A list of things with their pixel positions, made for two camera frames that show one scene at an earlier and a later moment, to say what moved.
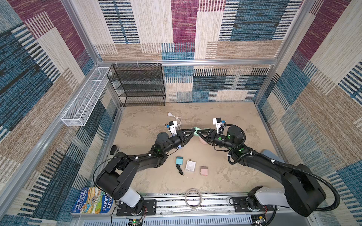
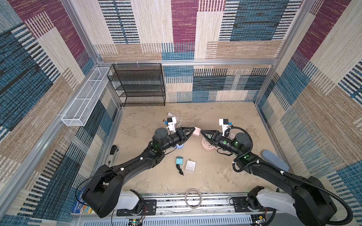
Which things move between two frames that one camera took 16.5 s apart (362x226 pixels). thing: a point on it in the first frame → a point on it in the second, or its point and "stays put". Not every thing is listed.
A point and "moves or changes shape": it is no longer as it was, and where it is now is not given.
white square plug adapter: x=190 y=165 stays put
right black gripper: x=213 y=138 stays put
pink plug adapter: x=204 y=170 moves or changes shape
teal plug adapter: x=179 y=160 stays put
